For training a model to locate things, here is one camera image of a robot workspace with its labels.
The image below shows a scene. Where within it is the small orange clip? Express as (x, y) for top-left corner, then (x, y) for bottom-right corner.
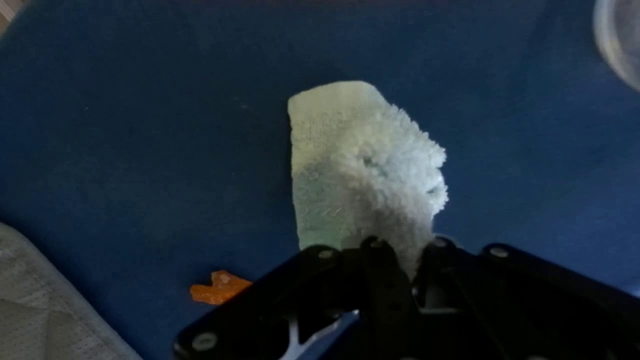
(188, 268), (255, 308)

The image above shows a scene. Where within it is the blue ironing board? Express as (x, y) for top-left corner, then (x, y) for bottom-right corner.
(0, 0), (640, 360)

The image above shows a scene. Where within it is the white fluffy towel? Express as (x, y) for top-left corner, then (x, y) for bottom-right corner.
(285, 78), (450, 278)

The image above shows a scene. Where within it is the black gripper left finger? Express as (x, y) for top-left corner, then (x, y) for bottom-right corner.
(172, 234), (428, 360)

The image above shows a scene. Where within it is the clear glass cup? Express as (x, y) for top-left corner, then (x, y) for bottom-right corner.
(592, 0), (640, 94)

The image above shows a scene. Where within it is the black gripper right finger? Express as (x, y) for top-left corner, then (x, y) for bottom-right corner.
(412, 234), (640, 360)

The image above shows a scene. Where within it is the white quilted cloth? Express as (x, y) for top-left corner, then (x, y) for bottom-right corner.
(0, 221), (145, 360)

